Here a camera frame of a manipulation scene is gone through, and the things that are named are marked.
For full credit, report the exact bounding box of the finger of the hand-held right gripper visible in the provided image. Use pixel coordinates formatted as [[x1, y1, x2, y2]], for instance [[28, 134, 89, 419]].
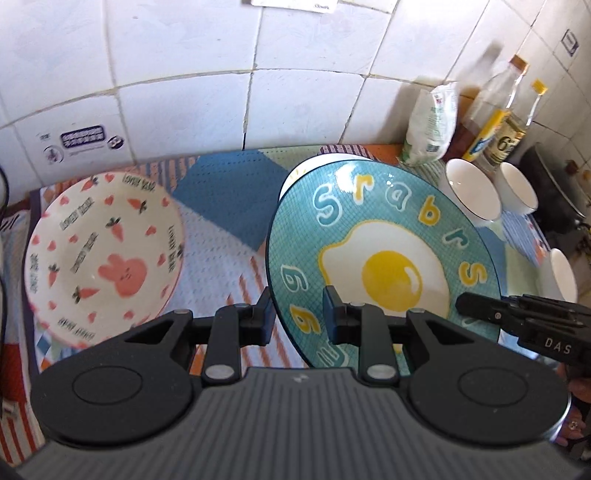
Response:
[[456, 292, 591, 341]]

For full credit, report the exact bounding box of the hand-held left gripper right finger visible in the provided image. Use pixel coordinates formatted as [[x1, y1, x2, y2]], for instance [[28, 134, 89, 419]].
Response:
[[322, 285, 467, 386]]

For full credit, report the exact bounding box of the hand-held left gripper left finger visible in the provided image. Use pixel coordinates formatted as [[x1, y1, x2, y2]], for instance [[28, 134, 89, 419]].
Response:
[[124, 286, 277, 386]]

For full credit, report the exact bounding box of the blue fried egg plate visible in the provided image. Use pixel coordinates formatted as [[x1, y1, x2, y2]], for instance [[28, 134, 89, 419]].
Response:
[[265, 159, 504, 370]]

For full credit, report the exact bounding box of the white bowl with dark rim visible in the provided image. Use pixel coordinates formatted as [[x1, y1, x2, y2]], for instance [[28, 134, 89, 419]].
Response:
[[496, 162, 540, 215], [549, 248, 579, 303], [444, 158, 502, 227]]

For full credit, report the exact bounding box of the white rabbit carrot plate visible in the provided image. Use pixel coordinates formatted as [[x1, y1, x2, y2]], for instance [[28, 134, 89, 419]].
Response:
[[24, 171, 186, 349]]

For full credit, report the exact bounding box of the colourful patchwork mat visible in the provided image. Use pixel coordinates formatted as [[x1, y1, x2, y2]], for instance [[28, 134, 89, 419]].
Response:
[[0, 143, 555, 464]]

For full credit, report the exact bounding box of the black gas stove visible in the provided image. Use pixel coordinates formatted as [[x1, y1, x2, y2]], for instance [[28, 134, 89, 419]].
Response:
[[538, 208, 591, 259]]

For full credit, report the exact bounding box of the black pot with glass lid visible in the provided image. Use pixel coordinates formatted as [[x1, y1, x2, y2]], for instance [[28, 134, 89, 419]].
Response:
[[519, 143, 591, 222]]

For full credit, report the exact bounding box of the yellow cap clear bottle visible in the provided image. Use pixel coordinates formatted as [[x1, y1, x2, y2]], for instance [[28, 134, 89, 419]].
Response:
[[480, 79, 548, 174]]

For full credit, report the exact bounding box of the bottle with brown liquid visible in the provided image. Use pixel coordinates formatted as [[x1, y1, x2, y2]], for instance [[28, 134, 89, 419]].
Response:
[[447, 41, 504, 158]]

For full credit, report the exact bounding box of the yellow label clear bottle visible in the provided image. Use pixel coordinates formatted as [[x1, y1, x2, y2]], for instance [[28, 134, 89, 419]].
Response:
[[462, 55, 529, 162]]

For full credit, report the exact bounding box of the white green seasoning bag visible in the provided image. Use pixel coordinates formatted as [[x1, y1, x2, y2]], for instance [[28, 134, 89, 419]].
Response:
[[401, 85, 460, 167]]

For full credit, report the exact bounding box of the black cable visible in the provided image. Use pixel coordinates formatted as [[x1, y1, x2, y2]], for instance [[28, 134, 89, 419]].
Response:
[[0, 165, 12, 222]]

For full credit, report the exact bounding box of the white wall socket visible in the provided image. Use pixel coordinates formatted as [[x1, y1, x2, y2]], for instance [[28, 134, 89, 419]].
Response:
[[252, 0, 343, 13]]

